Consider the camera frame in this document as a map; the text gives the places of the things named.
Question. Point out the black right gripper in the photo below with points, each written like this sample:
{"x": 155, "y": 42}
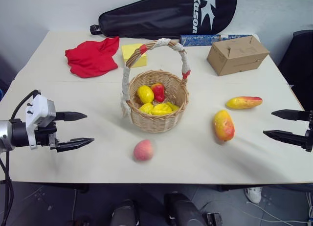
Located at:
{"x": 310, "y": 138}

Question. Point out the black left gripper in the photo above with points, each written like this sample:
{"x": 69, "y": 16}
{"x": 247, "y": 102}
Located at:
{"x": 45, "y": 135}

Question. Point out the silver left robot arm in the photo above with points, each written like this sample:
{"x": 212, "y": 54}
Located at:
{"x": 8, "y": 135}

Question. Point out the oval yellow fruit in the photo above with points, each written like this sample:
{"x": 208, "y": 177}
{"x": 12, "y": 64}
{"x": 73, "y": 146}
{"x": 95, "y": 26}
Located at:
{"x": 145, "y": 94}

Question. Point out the red and yellow fruit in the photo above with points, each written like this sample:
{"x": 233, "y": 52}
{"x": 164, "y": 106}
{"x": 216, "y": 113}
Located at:
{"x": 159, "y": 91}

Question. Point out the long yellow red mango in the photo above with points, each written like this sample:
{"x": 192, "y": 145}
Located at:
{"x": 243, "y": 102}

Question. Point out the black chair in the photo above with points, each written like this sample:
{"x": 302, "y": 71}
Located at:
{"x": 299, "y": 64}

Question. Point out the plump orange yellow mango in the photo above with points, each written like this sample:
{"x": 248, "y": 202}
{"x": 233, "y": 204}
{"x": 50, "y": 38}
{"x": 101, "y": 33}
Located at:
{"x": 223, "y": 125}

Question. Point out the red cloth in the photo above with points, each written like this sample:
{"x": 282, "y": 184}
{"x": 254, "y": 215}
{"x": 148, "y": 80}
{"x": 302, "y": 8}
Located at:
{"x": 91, "y": 59}

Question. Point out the pink peach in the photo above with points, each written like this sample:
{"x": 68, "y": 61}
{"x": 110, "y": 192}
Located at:
{"x": 143, "y": 150}

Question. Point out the white shoe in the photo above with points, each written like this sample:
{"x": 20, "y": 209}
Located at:
{"x": 254, "y": 193}

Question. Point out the brown cardboard box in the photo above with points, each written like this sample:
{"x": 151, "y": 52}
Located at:
{"x": 234, "y": 57}

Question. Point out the yellow sponge block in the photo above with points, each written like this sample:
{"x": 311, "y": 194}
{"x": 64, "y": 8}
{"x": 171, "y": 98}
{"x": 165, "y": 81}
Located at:
{"x": 132, "y": 52}

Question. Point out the dark rounded shape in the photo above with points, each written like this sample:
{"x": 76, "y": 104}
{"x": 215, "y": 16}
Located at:
{"x": 183, "y": 211}
{"x": 126, "y": 213}

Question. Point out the small dark boxy shape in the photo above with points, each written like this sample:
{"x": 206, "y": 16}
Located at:
{"x": 214, "y": 219}

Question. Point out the blue patterned tube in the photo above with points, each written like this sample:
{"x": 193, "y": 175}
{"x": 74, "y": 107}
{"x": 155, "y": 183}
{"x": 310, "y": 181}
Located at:
{"x": 200, "y": 39}

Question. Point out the black racket bag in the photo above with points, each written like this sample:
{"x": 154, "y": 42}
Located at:
{"x": 166, "y": 15}

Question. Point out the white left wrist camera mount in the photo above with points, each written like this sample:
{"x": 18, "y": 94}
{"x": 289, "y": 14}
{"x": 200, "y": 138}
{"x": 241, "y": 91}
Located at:
{"x": 36, "y": 108}

